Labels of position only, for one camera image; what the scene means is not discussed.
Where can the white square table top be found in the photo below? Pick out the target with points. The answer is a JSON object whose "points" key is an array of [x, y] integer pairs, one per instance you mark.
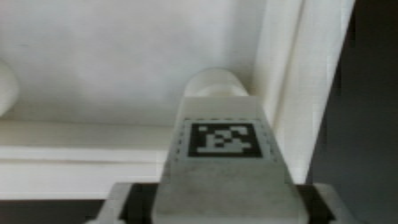
{"points": [[98, 59]]}

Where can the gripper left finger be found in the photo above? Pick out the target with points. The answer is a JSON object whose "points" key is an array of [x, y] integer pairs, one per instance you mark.
{"points": [[129, 204]]}

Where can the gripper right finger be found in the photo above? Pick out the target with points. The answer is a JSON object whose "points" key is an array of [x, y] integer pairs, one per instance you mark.
{"points": [[326, 206]]}

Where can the white table leg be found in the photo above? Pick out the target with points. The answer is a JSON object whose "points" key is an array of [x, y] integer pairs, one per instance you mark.
{"points": [[226, 184]]}

